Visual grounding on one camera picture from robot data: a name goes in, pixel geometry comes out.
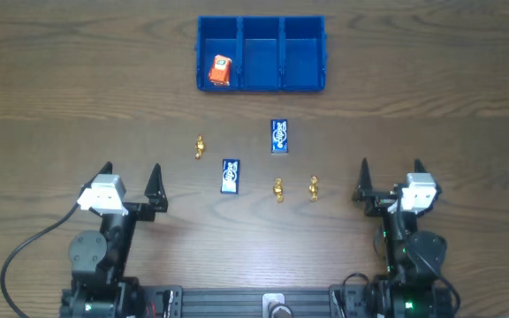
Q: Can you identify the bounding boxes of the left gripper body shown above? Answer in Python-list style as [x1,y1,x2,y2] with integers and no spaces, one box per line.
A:
[124,201,159,223]

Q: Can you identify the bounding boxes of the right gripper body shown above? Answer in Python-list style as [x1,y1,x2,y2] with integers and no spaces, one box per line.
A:
[363,189,400,218]

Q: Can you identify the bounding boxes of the blue candy pack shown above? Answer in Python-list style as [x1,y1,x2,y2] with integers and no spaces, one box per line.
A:
[270,118,289,155]
[220,158,241,195]

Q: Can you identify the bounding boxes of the gold wrapped candy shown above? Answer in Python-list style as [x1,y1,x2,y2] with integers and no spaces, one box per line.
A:
[308,175,321,202]
[272,177,285,203]
[194,134,207,160]

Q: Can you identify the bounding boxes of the blue tray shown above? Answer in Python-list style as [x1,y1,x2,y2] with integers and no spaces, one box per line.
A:
[195,15,328,93]

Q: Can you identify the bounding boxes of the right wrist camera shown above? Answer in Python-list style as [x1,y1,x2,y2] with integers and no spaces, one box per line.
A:
[397,171,438,214]

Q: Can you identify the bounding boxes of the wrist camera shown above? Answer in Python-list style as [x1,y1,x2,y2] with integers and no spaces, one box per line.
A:
[397,171,438,214]
[76,173,128,216]

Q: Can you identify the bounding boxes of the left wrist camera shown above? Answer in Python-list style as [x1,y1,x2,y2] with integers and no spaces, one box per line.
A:
[76,173,128,216]

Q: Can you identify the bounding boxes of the mounting rail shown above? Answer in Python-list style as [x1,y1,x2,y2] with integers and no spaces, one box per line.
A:
[59,284,454,318]

